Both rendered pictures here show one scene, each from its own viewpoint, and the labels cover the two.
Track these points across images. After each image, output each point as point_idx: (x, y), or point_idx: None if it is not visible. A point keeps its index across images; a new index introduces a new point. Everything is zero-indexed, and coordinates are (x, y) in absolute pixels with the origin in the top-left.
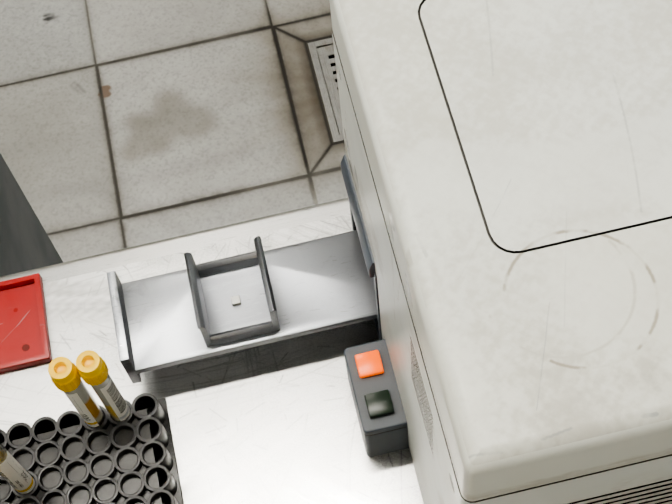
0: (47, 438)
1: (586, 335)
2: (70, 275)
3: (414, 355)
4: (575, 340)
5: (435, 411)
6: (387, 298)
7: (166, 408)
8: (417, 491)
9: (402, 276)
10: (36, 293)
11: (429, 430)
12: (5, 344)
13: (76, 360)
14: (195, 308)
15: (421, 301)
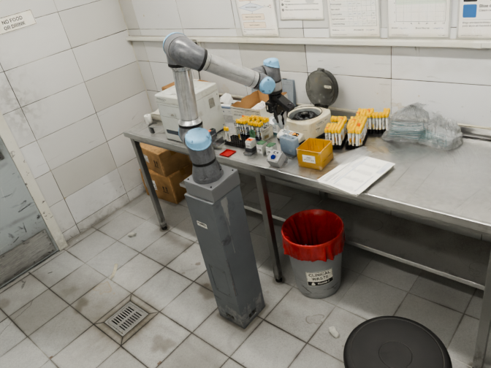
0: (234, 141)
1: (203, 84)
2: (217, 154)
3: (209, 100)
4: (204, 84)
5: (212, 93)
6: (204, 115)
7: (224, 143)
8: (217, 133)
9: (204, 95)
10: (221, 152)
11: (213, 103)
12: (229, 152)
13: (225, 127)
14: (213, 134)
15: (207, 87)
